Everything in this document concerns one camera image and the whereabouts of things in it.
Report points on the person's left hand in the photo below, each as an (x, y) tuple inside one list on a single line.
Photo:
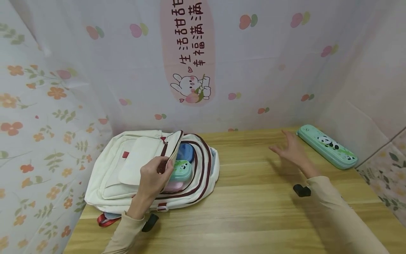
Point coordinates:
[(150, 180)]

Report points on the person's right hand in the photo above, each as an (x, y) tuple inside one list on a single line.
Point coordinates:
[(292, 152)]

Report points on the person's right thumb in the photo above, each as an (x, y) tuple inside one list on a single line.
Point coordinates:
[(276, 149)]

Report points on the person's left fingers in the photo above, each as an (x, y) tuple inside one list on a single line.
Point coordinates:
[(161, 162)]

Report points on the person's right fingers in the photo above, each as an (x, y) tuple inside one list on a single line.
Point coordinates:
[(288, 135)]

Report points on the white backpack with red trim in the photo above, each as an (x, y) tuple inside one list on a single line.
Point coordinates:
[(111, 169)]

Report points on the person's left forearm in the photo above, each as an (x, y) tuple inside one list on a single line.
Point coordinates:
[(126, 229)]

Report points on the person's right forearm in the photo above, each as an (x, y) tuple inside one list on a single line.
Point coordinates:
[(341, 213)]

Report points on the green panda pencil case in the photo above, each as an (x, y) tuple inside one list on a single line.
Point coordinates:
[(184, 170), (330, 147)]

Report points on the blue case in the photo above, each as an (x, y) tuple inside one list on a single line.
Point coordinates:
[(186, 152)]

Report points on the pink case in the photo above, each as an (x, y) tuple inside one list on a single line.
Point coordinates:
[(174, 186)]

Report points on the black wrist band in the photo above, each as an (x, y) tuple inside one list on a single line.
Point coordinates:
[(302, 191), (150, 223)]

